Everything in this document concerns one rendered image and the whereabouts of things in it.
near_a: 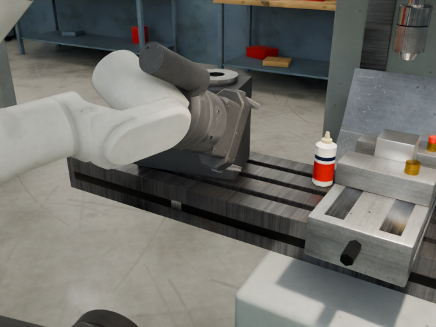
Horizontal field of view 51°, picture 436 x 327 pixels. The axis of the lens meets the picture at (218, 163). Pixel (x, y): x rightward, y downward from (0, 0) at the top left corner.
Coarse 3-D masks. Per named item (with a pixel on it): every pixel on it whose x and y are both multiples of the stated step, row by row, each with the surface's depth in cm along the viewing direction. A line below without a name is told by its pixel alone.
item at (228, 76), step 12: (216, 72) 93; (228, 72) 93; (216, 84) 88; (228, 84) 89; (240, 84) 89; (240, 144) 94; (156, 156) 97; (168, 156) 96; (180, 156) 95; (192, 156) 94; (240, 156) 95; (156, 168) 98; (168, 168) 97; (180, 168) 96; (192, 168) 95; (204, 168) 94
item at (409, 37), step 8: (400, 16) 69; (408, 16) 68; (416, 16) 67; (424, 16) 67; (400, 24) 69; (408, 24) 68; (416, 24) 68; (424, 24) 68; (400, 32) 69; (408, 32) 68; (416, 32) 68; (424, 32) 68; (400, 40) 70; (408, 40) 69; (416, 40) 69; (424, 40) 69; (400, 48) 70; (408, 48) 69; (416, 48) 69; (424, 48) 70
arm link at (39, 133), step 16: (0, 112) 43; (16, 112) 44; (32, 112) 44; (48, 112) 45; (0, 128) 42; (16, 128) 43; (32, 128) 43; (48, 128) 44; (64, 128) 45; (0, 144) 41; (16, 144) 42; (32, 144) 43; (48, 144) 44; (64, 144) 46; (0, 160) 42; (16, 160) 43; (32, 160) 44; (48, 160) 46; (0, 176) 43
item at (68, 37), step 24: (216, 0) 452; (240, 0) 440; (264, 0) 435; (288, 0) 435; (312, 0) 430; (96, 48) 559; (120, 48) 554; (264, 48) 503; (288, 72) 449; (312, 72) 449
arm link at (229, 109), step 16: (208, 96) 59; (224, 96) 69; (240, 96) 68; (224, 112) 61; (240, 112) 67; (208, 128) 59; (224, 128) 62; (240, 128) 68; (208, 144) 61; (224, 144) 66; (208, 160) 69; (224, 160) 68
